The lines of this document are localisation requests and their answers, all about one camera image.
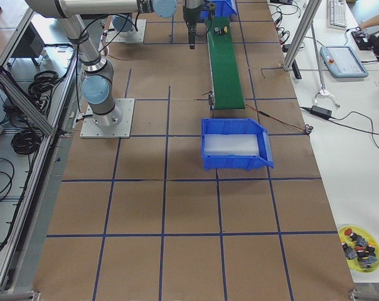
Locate black power adapter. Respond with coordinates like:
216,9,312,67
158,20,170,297
310,105,332,120

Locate aluminium frame post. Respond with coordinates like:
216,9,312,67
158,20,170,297
283,0,321,71

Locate white foam pad right bin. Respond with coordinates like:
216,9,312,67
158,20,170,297
203,134,259,156

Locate blue left plastic bin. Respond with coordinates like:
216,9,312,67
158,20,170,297
200,0,237,20

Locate blue right plastic bin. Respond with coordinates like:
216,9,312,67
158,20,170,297
201,119,274,171

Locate green handled reacher grabber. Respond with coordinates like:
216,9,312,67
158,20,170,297
311,0,340,108

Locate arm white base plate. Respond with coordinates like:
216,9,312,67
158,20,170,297
80,98,135,139
105,18,147,44

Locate blue plastic bin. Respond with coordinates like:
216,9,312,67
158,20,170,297
201,119,274,171
200,0,237,20

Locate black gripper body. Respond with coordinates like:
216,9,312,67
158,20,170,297
182,2,215,27

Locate red black conveyor wires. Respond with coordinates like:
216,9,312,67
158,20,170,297
244,103,313,134

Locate yellow push button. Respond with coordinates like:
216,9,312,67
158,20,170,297
214,26,229,36

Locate green conveyor belt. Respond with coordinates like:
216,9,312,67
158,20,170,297
207,17,245,110

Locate teach pendant tablet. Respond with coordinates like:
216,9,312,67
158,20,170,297
319,46,369,78

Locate white keyboard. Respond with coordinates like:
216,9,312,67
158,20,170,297
326,0,347,29

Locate yellow plate of buttons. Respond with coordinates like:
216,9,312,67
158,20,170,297
338,225,379,273

